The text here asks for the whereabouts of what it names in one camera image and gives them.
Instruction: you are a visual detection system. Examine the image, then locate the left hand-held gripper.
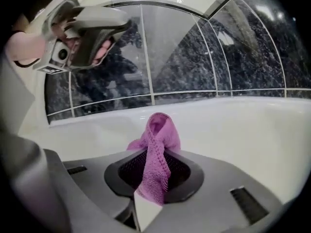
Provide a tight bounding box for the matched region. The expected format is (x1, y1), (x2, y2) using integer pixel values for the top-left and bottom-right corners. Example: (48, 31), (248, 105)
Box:
(32, 0), (133, 75)

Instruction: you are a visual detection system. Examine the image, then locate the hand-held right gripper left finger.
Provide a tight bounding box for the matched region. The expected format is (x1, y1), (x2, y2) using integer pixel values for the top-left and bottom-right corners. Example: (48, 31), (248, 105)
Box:
(62, 149), (147, 220)

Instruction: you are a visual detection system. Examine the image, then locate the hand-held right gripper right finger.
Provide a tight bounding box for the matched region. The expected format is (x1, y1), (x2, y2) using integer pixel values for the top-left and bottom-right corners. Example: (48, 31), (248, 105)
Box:
(150, 150), (284, 233)

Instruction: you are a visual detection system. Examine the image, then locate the white bathtub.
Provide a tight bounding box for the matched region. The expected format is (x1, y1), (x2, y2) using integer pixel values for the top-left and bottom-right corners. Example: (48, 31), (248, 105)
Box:
(18, 95), (308, 203)

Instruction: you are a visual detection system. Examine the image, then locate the purple cleaning cloth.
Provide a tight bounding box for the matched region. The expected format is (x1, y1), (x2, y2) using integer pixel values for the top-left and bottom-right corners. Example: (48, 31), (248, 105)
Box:
(126, 112), (182, 206)

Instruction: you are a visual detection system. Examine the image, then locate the person's left forearm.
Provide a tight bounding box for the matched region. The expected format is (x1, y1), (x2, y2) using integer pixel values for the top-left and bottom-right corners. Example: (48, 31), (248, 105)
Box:
(5, 31), (50, 68)

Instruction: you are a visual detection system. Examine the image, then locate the person's left hand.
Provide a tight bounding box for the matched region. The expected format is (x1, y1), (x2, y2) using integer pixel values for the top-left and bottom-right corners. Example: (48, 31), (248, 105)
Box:
(90, 38), (113, 66)

